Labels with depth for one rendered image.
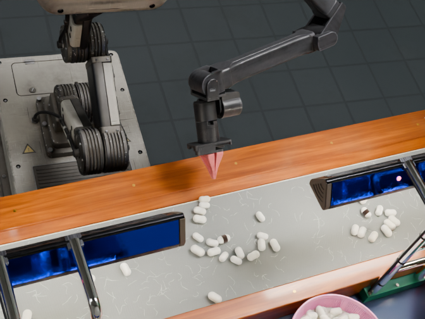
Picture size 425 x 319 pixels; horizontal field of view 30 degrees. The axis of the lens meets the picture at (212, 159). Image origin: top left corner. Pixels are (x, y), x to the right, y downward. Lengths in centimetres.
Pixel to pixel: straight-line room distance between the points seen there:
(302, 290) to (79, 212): 60
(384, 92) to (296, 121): 49
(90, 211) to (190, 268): 29
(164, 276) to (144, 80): 145
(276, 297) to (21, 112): 103
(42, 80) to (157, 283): 92
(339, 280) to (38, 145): 100
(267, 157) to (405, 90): 157
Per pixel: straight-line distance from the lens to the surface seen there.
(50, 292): 197
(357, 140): 240
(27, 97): 260
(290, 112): 339
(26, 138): 251
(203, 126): 202
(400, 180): 195
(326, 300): 211
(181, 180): 214
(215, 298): 200
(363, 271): 217
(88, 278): 157
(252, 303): 202
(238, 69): 204
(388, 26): 396
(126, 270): 199
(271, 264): 211
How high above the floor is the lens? 254
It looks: 54 degrees down
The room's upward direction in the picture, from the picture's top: 22 degrees clockwise
